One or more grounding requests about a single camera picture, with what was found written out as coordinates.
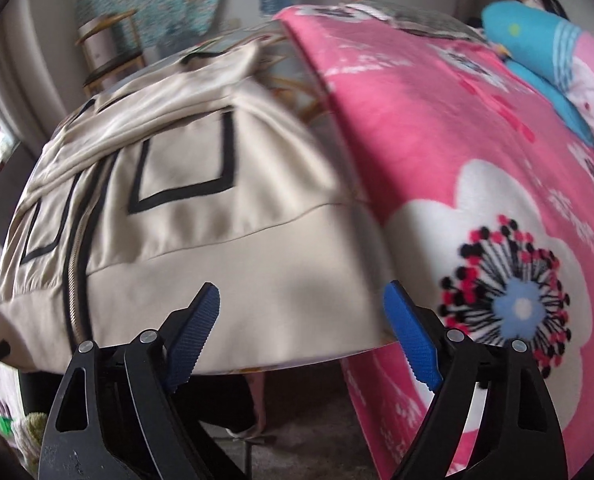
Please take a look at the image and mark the grey lace pillow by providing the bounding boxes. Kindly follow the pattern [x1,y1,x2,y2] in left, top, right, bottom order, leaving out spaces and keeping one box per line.
[344,0,485,43]

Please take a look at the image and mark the person's leg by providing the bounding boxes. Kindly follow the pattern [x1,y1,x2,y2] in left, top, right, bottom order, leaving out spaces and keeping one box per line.
[227,371,280,446]

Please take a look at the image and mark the cream zip jacket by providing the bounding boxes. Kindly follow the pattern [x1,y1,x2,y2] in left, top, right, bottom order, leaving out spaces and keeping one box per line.
[0,37,392,376]

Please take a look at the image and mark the fruit-printed tablecloth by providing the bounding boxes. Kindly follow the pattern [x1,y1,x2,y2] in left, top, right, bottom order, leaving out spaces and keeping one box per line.
[157,22,335,126]

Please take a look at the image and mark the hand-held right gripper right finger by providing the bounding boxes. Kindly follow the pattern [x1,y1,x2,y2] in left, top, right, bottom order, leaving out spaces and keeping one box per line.
[383,280,568,480]

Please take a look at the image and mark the blue plush pillow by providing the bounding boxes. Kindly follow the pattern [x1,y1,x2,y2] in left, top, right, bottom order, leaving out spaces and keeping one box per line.
[481,1,594,148]

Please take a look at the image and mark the pink floral blanket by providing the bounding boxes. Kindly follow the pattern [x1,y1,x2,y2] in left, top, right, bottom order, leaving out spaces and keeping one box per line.
[274,4,594,480]

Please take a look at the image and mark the wooden chair with dark seat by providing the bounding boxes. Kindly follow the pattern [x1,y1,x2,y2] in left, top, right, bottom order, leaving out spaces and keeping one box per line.
[74,9,148,98]

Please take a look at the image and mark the grey curtain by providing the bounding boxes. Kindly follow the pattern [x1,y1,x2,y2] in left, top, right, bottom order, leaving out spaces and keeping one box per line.
[0,0,85,131]

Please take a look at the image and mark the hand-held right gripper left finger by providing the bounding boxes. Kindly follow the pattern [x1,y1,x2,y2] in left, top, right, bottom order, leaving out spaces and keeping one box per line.
[39,282,248,480]

